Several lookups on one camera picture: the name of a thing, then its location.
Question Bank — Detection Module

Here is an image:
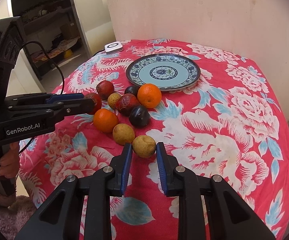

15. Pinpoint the orange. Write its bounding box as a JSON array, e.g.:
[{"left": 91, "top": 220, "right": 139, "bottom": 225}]
[
  {"left": 137, "top": 83, "right": 162, "bottom": 109},
  {"left": 93, "top": 108, "right": 119, "bottom": 133}
]

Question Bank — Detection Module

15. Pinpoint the black cable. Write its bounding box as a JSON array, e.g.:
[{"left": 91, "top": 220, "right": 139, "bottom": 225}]
[{"left": 18, "top": 41, "right": 66, "bottom": 155}]

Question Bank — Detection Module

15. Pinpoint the pink fleece sleeve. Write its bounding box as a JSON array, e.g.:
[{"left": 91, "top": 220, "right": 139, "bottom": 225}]
[{"left": 0, "top": 194, "right": 36, "bottom": 239}]

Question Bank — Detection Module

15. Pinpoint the white square wireless device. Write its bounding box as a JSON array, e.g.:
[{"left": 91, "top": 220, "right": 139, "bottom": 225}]
[{"left": 104, "top": 41, "right": 123, "bottom": 54}]

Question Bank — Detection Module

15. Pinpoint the dark plum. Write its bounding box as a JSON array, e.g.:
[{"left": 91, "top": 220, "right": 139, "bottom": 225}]
[
  {"left": 125, "top": 86, "right": 140, "bottom": 97},
  {"left": 129, "top": 106, "right": 150, "bottom": 128}
]

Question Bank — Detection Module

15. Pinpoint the person's left hand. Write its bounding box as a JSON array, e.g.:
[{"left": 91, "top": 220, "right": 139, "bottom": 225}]
[{"left": 0, "top": 142, "right": 20, "bottom": 179}]

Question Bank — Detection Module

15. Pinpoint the yellow longan near apples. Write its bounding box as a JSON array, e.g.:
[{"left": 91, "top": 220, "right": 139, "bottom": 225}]
[{"left": 107, "top": 93, "right": 121, "bottom": 109}]

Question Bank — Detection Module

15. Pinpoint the dark red apple centre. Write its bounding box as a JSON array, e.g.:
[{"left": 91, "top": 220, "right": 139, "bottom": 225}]
[{"left": 116, "top": 93, "right": 140, "bottom": 116}]

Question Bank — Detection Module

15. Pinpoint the tan longan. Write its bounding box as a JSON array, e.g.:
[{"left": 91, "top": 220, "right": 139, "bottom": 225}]
[
  {"left": 132, "top": 135, "right": 156, "bottom": 158},
  {"left": 113, "top": 124, "right": 135, "bottom": 146}
]

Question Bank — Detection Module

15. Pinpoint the red floral tablecloth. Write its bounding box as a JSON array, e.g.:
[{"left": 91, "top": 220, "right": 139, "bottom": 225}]
[{"left": 19, "top": 39, "right": 289, "bottom": 239}]

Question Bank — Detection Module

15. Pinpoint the wrinkled brown-red apple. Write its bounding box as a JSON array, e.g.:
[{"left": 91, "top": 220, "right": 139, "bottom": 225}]
[{"left": 84, "top": 93, "right": 102, "bottom": 115}]

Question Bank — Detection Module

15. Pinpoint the blue patterned ceramic plate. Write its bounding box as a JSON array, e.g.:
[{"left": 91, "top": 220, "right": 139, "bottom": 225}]
[{"left": 126, "top": 53, "right": 201, "bottom": 91}]

